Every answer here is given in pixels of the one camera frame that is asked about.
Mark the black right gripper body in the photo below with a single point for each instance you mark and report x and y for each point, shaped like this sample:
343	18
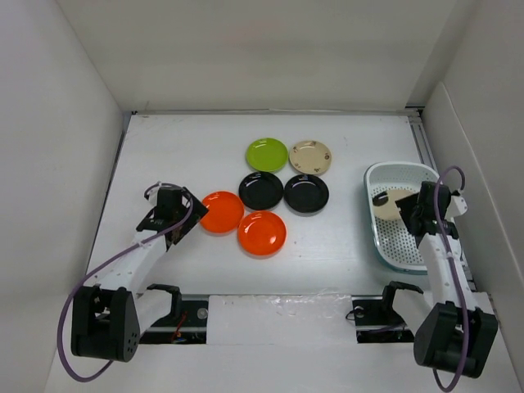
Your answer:
417	210

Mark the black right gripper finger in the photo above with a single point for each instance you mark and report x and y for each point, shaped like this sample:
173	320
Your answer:
409	209
414	227

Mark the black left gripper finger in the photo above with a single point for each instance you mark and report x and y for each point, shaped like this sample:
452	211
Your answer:
174	236
199	210

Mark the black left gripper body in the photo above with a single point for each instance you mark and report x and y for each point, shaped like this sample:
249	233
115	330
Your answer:
180	213

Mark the cream plate with black brushstroke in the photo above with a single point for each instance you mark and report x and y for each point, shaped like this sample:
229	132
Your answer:
384	204

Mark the orange plate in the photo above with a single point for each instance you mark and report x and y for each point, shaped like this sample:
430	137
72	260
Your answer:
225	212
262	233

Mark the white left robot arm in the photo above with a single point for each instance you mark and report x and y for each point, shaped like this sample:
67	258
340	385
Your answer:
110	316

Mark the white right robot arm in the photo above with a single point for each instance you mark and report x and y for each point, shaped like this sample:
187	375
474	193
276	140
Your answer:
454	335

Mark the white perforated plastic bin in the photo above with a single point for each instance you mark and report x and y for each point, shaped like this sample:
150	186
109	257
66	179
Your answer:
396	248

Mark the lime green plate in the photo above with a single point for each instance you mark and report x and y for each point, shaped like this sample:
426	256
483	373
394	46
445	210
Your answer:
266	154

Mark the cream plate with small motifs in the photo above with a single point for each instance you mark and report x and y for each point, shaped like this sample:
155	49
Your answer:
310	157

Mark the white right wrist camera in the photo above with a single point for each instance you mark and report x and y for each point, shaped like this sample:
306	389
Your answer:
457	206

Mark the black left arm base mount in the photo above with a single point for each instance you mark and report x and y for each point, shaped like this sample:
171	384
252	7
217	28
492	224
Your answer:
189	328

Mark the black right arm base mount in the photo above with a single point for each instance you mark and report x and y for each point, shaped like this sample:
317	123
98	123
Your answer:
374	324

